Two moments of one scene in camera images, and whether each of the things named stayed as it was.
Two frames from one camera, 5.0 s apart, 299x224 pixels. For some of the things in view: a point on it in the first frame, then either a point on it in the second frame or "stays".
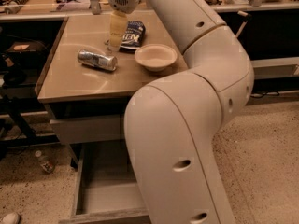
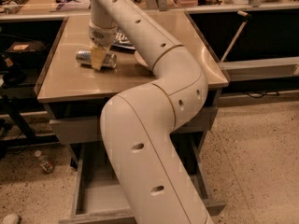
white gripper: x=124 y=0 to x=103 y=36
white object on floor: x=11 y=217 stays
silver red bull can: x=98 y=61 stays
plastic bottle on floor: x=46 y=162 stays
